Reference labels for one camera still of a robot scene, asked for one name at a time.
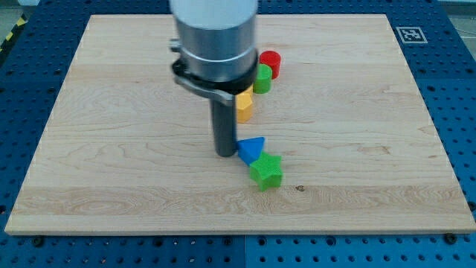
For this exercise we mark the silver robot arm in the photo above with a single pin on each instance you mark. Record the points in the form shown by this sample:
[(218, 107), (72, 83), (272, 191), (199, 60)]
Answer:
[(217, 58)]

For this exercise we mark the green cylinder block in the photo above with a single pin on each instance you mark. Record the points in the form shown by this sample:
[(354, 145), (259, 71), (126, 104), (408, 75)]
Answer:
[(262, 83)]

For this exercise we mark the yellow hexagon block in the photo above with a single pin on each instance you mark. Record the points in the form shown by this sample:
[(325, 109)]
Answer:
[(245, 105)]

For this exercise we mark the green star block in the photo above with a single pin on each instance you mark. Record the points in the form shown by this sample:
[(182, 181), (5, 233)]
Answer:
[(266, 171)]

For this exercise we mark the blue triangle block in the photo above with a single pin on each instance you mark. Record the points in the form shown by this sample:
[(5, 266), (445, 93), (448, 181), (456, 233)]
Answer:
[(249, 149)]

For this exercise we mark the red cylinder block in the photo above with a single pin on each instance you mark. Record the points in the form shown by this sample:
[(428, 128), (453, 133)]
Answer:
[(273, 60)]

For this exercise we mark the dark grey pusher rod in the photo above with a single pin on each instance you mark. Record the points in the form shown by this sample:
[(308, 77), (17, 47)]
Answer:
[(224, 125)]

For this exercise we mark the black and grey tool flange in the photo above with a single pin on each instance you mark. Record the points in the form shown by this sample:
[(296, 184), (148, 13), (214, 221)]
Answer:
[(216, 80)]

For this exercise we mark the white fiducial marker tag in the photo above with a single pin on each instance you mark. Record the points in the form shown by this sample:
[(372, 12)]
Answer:
[(411, 35)]

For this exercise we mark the wooden board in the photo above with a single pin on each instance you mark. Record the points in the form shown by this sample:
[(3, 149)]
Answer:
[(126, 151)]

